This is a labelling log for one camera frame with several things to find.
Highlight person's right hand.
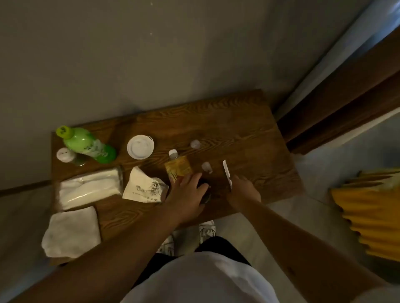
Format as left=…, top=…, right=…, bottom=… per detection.
left=225, top=174, right=262, bottom=213

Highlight person's left hand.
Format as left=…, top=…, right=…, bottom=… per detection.
left=163, top=171, right=210, bottom=227

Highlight black plastic bowl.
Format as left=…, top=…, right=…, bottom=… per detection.
left=197, top=179, right=213, bottom=205

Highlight white paper straw wrapper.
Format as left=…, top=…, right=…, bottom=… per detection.
left=222, top=159, right=233, bottom=189

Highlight yellow sauce packet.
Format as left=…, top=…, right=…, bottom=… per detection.
left=165, top=149, right=194, bottom=185

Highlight printed paper cup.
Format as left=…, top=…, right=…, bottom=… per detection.
left=122, top=166, right=169, bottom=204

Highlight white round plastic lid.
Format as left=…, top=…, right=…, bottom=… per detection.
left=127, top=134, right=155, bottom=160

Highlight clear plastic tissue pack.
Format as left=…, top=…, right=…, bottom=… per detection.
left=55, top=167, right=124, bottom=211

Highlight green drink bottle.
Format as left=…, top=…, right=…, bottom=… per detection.
left=55, top=125, right=118, bottom=165

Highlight white wiping cloth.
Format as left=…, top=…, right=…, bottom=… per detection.
left=41, top=206, right=102, bottom=259

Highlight white-capped clear shaker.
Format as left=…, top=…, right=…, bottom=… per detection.
left=56, top=147, right=87, bottom=166

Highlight person's left forearm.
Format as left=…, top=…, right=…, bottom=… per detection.
left=9, top=206, right=200, bottom=303

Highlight person's right forearm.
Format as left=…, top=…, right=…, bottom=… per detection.
left=232, top=196, right=388, bottom=303

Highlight person's right white shoe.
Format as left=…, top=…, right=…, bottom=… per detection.
left=198, top=220, right=217, bottom=245

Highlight person's white shoe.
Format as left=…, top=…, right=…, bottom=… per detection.
left=156, top=234, right=175, bottom=256
left=198, top=220, right=217, bottom=245

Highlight person's left white shoe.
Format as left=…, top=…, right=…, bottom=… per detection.
left=156, top=234, right=175, bottom=256

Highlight person's black shorts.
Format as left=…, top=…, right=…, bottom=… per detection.
left=132, top=236, right=252, bottom=289

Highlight person's white shirt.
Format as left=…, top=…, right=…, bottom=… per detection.
left=120, top=251, right=400, bottom=303

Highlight brown wooden table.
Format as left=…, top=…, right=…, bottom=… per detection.
left=50, top=89, right=304, bottom=266

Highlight brown curtain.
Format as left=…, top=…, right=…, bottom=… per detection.
left=276, top=26, right=400, bottom=155

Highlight brown wooden baseboard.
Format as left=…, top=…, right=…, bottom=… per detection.
left=0, top=179, right=52, bottom=197

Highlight white sheer curtain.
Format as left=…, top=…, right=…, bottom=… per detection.
left=275, top=0, right=400, bottom=121

